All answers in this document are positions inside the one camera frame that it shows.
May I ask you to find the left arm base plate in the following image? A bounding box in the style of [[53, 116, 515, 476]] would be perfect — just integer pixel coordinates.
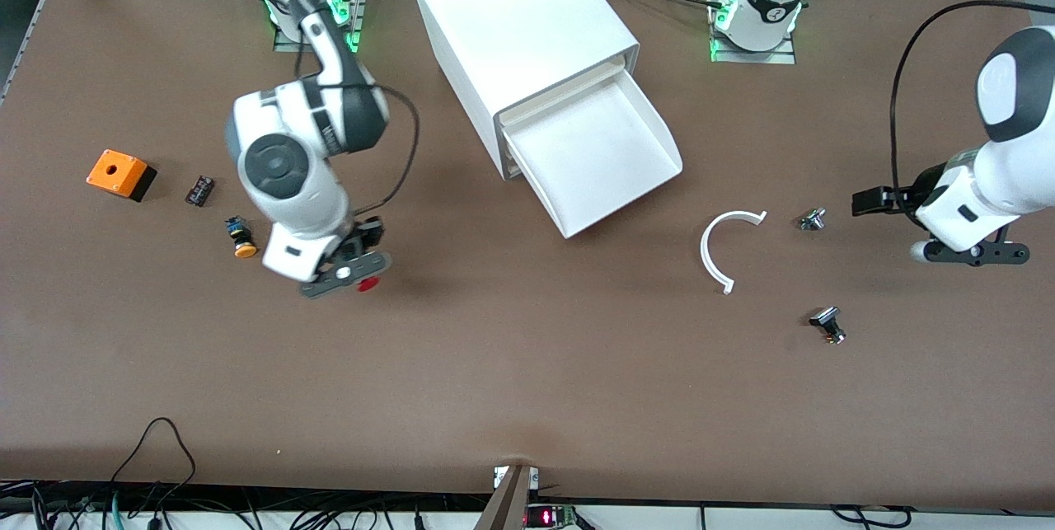
[[709, 0, 798, 65]]

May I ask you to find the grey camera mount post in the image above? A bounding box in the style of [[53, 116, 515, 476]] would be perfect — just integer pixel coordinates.
[[474, 464, 541, 530]]

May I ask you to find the white curved plastic clip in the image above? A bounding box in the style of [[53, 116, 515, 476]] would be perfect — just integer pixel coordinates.
[[700, 209, 769, 296]]

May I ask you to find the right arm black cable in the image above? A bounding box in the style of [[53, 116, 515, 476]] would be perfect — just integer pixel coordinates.
[[293, 0, 421, 222]]

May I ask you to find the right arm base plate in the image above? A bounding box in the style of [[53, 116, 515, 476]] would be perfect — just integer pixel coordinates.
[[273, 0, 369, 54]]

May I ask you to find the white pull-out drawer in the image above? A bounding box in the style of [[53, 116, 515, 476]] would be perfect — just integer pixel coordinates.
[[499, 68, 684, 240]]

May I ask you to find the white closed drawer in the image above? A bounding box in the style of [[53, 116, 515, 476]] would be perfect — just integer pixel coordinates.
[[493, 54, 629, 124]]

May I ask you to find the yellow push button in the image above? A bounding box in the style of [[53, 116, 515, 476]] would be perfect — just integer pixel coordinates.
[[225, 216, 259, 259]]

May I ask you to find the white drawer cabinet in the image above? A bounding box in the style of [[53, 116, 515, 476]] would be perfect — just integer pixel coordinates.
[[407, 0, 640, 181]]

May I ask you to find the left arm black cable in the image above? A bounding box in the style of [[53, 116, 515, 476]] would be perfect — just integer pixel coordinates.
[[890, 0, 1055, 222]]

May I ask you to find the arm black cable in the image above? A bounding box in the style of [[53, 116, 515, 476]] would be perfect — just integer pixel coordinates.
[[293, 0, 421, 222], [890, 0, 1055, 222]]

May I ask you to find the black looped cable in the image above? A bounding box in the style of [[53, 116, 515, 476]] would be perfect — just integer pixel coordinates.
[[110, 417, 199, 506]]

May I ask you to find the orange button box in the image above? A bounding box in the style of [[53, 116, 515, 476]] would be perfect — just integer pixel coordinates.
[[86, 150, 158, 203]]

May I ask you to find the black-capped switch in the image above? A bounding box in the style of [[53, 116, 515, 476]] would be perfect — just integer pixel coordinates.
[[809, 307, 847, 345]]

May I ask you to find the tangled black cable bundle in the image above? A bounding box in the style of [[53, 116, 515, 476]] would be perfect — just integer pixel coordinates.
[[0, 479, 462, 530]]

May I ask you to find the device with red display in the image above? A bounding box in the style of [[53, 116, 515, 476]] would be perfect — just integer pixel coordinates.
[[524, 504, 582, 530]]

